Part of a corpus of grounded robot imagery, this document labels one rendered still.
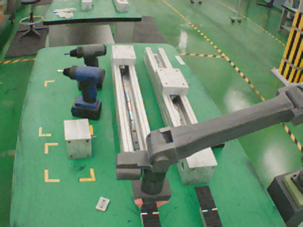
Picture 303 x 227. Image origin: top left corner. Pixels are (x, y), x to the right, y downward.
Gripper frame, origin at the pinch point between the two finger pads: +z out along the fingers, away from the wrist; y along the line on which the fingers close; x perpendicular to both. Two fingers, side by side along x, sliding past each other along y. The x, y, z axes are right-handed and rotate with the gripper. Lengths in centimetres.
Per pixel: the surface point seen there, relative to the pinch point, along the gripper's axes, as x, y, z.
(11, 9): -417, 182, 47
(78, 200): -4.0, 21.3, 2.8
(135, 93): -51, -2, -5
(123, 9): -202, -9, 1
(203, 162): -10.8, -18.9, -5.8
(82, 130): -27.1, 19.0, -6.6
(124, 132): -27.0, 4.4, -5.3
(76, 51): -67, 23, -17
